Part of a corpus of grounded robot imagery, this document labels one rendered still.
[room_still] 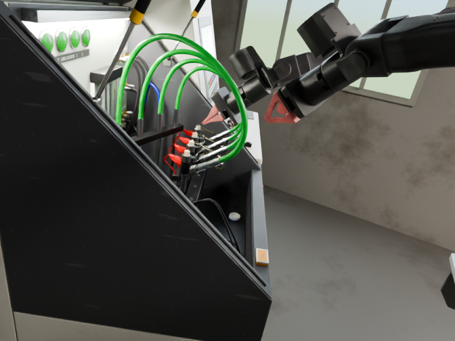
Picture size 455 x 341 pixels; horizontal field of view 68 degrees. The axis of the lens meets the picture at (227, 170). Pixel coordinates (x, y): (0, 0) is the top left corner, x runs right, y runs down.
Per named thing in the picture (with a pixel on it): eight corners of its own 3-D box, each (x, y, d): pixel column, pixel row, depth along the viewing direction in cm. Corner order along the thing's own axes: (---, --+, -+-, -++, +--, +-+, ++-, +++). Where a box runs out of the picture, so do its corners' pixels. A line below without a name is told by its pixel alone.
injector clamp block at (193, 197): (191, 243, 105) (196, 201, 98) (159, 238, 104) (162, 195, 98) (204, 191, 135) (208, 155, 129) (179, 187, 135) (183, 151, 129)
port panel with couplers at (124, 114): (122, 137, 115) (124, 40, 102) (112, 135, 115) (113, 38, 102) (133, 125, 127) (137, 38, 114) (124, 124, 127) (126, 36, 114)
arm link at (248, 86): (270, 91, 81) (276, 91, 86) (256, 65, 81) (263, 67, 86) (246, 105, 84) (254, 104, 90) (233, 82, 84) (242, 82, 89)
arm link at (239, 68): (294, 71, 80) (291, 78, 88) (270, 28, 79) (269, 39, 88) (249, 97, 81) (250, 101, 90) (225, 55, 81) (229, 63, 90)
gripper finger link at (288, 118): (250, 109, 67) (282, 85, 60) (269, 98, 71) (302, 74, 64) (269, 139, 67) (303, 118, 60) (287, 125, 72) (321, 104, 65)
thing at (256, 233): (258, 335, 83) (271, 286, 76) (240, 332, 83) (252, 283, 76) (254, 205, 139) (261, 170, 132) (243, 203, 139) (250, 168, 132)
